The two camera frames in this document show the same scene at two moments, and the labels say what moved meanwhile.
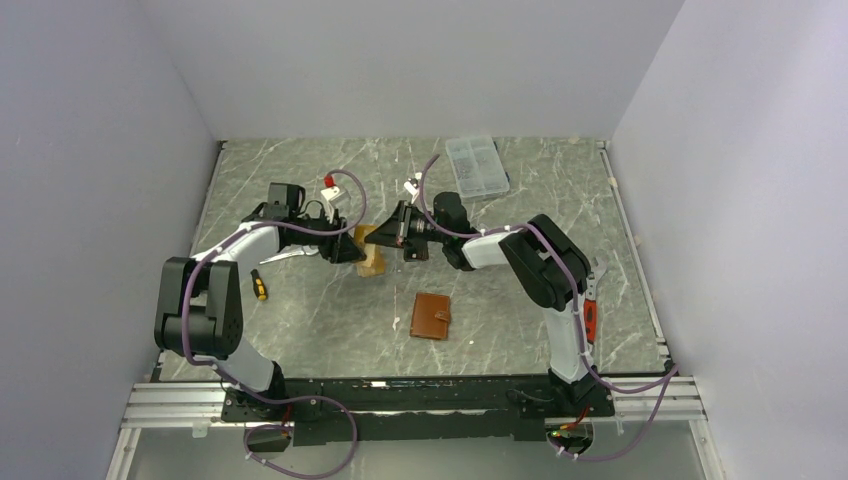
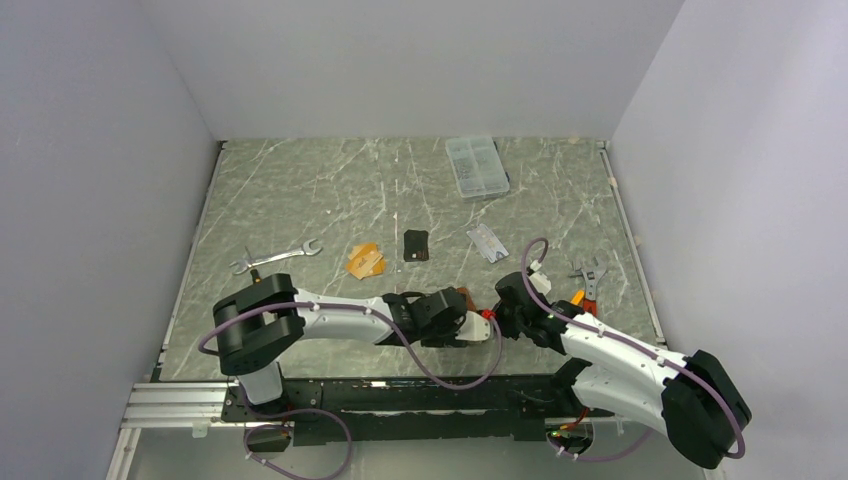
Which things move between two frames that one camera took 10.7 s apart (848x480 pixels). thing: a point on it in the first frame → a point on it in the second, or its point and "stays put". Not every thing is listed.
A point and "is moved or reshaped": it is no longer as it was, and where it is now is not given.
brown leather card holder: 430,315 is moved or reshaped
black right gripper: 395,231 → 502,327
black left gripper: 341,250 → 448,337
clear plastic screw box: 477,165 stays put
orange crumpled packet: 374,263 stays put
